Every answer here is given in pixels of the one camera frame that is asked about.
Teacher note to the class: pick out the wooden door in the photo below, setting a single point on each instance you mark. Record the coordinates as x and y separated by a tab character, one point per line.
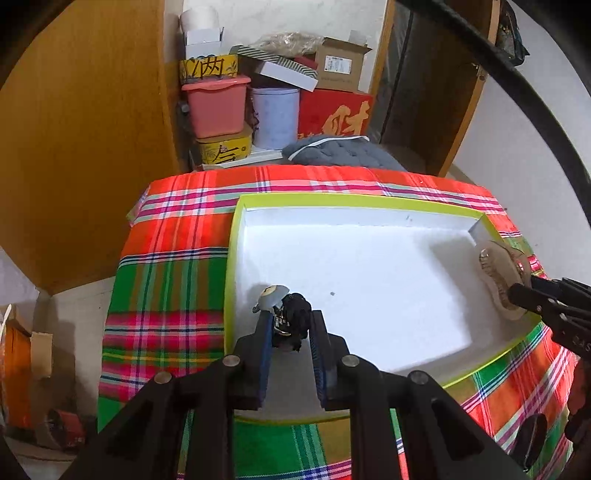
427	94

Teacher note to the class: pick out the plaid tablecloth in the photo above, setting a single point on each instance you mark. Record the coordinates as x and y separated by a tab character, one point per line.
165	311

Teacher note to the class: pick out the yellow black printed box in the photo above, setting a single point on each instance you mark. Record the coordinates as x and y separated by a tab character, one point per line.
209	67

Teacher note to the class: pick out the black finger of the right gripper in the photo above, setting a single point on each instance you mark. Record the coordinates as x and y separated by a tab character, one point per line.
565	290
535	299

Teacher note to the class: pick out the white small open box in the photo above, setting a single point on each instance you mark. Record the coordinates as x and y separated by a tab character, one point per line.
202	42

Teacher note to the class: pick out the light blue bucket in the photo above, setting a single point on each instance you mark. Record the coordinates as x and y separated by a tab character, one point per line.
275	117

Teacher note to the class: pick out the grey quilted cushion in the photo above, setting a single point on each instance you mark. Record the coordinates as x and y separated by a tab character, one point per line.
354	151

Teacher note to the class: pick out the beige claw hair clip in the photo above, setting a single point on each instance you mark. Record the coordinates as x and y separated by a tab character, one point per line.
502	266

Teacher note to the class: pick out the brown cardboard box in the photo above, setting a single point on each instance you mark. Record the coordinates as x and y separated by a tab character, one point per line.
340	64

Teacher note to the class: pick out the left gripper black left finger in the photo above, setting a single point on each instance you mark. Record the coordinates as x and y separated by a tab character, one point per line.
182	424

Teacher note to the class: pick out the hanging bag on door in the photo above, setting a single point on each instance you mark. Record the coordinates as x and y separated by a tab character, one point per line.
509	38

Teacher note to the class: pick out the person right hand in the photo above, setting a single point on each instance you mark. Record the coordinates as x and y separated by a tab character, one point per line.
579	405

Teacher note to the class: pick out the wooden wardrobe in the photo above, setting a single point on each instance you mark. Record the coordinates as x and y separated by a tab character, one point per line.
88	90

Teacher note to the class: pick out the orange bag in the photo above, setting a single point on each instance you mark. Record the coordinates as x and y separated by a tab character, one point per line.
26	361

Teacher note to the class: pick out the yellow-green tray box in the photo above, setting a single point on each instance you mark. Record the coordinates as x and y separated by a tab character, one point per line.
398	279

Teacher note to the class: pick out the red gift box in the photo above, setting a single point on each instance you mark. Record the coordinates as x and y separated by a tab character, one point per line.
333	113

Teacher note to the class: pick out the plastic bag of items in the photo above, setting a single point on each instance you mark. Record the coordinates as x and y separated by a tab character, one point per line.
289	44

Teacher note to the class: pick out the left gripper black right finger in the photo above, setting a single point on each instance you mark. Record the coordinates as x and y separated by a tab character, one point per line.
402	426

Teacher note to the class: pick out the pink plastic bin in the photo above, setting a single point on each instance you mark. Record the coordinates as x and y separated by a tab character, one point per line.
217	107

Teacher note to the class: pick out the white striped flat box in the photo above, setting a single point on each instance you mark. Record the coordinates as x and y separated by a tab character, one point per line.
279	68

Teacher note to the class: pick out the paper towel roll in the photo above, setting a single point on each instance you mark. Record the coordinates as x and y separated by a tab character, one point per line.
199	18

